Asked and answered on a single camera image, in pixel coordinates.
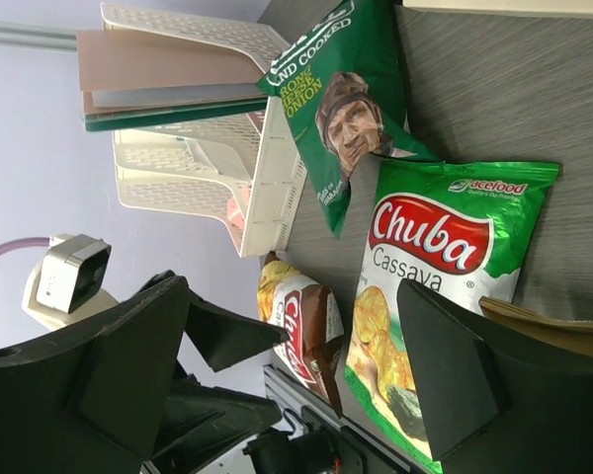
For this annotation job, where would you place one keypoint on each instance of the green and pink folders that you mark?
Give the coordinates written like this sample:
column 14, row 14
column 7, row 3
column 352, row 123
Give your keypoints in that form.
column 133, row 79

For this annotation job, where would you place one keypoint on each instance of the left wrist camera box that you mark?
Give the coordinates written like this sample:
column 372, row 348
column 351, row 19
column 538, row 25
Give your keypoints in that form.
column 65, row 287

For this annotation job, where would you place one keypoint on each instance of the brown Chuba cassava chips bag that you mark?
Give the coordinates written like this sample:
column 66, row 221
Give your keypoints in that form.
column 309, row 313

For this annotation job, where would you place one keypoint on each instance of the cream plastic file organizer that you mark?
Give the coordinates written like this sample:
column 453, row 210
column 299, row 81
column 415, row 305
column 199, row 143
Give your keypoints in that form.
column 194, row 167

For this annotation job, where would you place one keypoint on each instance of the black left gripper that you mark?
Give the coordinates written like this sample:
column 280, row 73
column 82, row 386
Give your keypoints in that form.
column 200, row 424

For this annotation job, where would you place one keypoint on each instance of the dark green onion chips bag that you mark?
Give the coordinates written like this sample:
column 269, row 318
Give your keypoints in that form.
column 342, row 91

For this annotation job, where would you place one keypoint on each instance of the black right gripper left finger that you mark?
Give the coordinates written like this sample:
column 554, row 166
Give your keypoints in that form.
column 89, row 398

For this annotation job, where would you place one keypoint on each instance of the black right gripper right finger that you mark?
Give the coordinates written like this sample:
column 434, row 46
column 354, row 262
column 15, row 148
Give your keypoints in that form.
column 494, row 400

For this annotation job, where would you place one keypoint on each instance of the light blue cassava chips bag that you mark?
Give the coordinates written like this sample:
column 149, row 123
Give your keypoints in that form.
column 572, row 335

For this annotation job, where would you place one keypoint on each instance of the cream three-tier shelf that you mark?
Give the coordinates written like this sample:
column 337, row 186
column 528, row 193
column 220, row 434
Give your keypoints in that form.
column 554, row 7

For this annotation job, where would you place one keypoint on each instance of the pink cube block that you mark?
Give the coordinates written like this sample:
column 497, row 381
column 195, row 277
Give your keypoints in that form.
column 235, row 221

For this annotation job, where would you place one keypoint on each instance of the green Chuba cassava chips bag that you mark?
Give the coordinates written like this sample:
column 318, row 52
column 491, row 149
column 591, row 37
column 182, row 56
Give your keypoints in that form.
column 462, row 230

